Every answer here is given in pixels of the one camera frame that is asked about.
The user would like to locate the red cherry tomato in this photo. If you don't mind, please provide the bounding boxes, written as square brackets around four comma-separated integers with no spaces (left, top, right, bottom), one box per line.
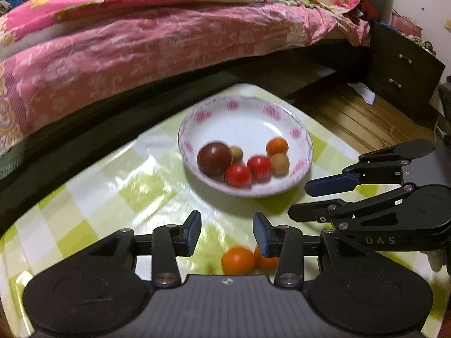
[247,155,273,183]
[225,164,252,188]

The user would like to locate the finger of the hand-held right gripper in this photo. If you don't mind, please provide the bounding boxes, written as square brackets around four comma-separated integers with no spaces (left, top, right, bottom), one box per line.
[305,139,435,198]
[288,183,415,224]

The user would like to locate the dark nightstand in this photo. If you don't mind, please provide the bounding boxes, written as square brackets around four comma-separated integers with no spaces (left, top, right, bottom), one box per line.
[368,21,446,105]

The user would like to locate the white paper scrap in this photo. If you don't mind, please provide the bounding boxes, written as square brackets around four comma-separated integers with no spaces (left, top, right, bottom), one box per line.
[347,83,376,104]

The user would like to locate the pile of clothes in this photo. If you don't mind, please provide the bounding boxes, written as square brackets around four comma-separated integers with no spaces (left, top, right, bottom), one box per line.
[0,0,22,15]

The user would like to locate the small orange tomato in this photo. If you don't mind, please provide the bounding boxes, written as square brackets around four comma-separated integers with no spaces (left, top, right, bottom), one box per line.
[254,246,280,274]
[266,138,289,157]
[221,246,257,276]

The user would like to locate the dark purple tomato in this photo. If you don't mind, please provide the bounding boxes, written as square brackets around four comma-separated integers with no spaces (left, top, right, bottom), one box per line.
[196,141,233,177]

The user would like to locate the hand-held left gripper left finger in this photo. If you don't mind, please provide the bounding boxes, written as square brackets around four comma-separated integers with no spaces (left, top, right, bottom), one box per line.
[85,210,202,287]

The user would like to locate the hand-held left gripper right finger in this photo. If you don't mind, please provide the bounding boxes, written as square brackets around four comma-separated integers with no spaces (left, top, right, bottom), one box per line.
[254,212,341,287]

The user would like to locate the pink box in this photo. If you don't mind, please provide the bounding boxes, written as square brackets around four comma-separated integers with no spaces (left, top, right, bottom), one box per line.
[389,12,421,37]

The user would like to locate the pink floral bedsheet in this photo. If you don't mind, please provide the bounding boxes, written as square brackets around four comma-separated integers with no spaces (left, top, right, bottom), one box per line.
[0,3,372,155]

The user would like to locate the bed with pink bedding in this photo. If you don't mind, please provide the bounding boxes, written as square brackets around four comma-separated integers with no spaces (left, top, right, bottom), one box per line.
[0,0,393,235]

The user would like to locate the dark red cloth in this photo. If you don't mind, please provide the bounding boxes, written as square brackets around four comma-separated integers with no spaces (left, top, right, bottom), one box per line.
[347,0,379,25]

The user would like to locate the white floral rim bowl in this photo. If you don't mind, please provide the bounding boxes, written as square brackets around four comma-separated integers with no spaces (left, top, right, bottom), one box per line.
[177,95,314,198]

